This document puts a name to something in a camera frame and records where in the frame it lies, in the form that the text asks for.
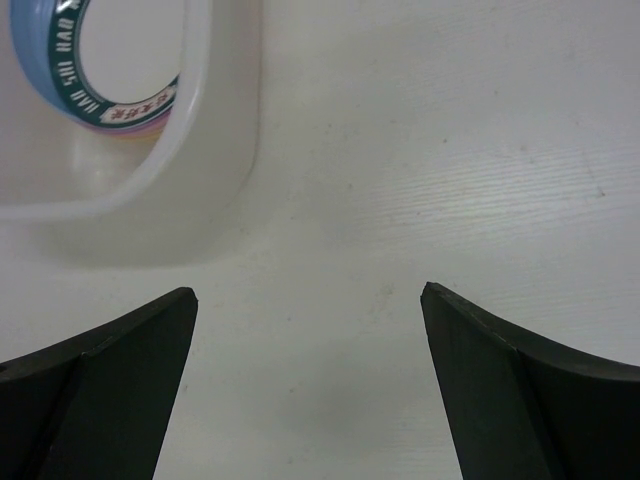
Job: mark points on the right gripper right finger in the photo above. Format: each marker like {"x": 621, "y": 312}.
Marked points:
{"x": 522, "y": 406}

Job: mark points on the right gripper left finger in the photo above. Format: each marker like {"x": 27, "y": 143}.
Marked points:
{"x": 97, "y": 405}

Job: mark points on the pink plate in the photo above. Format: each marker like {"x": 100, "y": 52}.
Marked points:
{"x": 148, "y": 129}

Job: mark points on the green-rimmed white plate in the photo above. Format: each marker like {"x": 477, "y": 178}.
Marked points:
{"x": 116, "y": 64}

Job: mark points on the blue plate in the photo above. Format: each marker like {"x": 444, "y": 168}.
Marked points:
{"x": 30, "y": 22}

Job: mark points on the white plastic bin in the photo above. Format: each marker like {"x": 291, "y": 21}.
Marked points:
{"x": 71, "y": 196}

